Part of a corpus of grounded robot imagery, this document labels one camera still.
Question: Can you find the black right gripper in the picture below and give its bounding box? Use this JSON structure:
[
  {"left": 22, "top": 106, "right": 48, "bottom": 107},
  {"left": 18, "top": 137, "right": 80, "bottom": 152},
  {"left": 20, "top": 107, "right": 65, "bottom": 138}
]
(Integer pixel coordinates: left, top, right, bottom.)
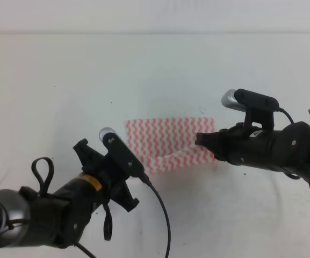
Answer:
[{"left": 194, "top": 125, "right": 286, "bottom": 169}]

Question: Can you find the pink white wavy striped towel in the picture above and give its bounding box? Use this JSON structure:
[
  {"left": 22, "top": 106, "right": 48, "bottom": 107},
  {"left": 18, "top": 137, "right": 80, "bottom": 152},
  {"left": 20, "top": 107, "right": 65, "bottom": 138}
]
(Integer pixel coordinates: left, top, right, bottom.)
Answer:
[{"left": 125, "top": 117, "right": 215, "bottom": 174}]

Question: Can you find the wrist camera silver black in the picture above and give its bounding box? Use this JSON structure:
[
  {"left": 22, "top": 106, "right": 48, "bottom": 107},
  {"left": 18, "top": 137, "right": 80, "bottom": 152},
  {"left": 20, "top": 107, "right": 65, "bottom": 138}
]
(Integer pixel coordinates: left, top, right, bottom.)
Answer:
[
  {"left": 99, "top": 127, "right": 148, "bottom": 182},
  {"left": 221, "top": 89, "right": 279, "bottom": 131}
]

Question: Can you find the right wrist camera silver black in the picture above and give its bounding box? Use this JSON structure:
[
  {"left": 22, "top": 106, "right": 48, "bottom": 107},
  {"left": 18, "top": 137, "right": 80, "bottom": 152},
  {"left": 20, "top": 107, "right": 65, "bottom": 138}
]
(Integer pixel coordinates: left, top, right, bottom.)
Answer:
[{"left": 221, "top": 89, "right": 279, "bottom": 131}]

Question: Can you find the black right camera cable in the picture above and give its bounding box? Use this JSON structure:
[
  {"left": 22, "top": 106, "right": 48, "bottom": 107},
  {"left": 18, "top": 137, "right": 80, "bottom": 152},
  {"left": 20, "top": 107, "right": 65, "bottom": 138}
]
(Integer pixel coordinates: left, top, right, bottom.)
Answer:
[{"left": 277, "top": 107, "right": 310, "bottom": 218}]

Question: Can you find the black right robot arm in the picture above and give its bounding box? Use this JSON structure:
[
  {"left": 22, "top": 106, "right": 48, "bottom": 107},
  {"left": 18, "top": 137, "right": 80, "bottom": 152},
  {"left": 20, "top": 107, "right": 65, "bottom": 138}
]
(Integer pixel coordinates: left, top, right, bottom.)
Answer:
[{"left": 195, "top": 108, "right": 310, "bottom": 183}]

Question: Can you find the black left camera cable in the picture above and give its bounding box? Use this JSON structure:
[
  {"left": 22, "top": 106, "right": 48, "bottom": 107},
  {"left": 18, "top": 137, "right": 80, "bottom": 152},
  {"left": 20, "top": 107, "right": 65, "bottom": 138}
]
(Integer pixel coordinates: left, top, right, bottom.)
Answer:
[{"left": 141, "top": 173, "right": 171, "bottom": 258}]

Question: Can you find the black camera cable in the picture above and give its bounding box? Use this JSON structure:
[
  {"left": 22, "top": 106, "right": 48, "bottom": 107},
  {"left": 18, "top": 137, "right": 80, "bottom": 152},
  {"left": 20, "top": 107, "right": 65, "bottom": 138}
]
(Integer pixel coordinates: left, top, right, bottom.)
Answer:
[
  {"left": 141, "top": 173, "right": 171, "bottom": 258},
  {"left": 277, "top": 107, "right": 310, "bottom": 218}
]

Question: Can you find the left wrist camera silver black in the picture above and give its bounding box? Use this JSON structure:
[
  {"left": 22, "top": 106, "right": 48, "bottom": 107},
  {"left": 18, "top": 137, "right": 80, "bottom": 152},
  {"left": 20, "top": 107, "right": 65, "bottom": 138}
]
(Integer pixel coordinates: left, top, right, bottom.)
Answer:
[{"left": 99, "top": 127, "right": 148, "bottom": 182}]

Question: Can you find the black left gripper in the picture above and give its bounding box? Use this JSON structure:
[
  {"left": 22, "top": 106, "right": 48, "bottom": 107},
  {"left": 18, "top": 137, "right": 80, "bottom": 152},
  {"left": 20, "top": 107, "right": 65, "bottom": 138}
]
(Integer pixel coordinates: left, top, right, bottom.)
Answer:
[{"left": 73, "top": 139, "right": 139, "bottom": 212}]

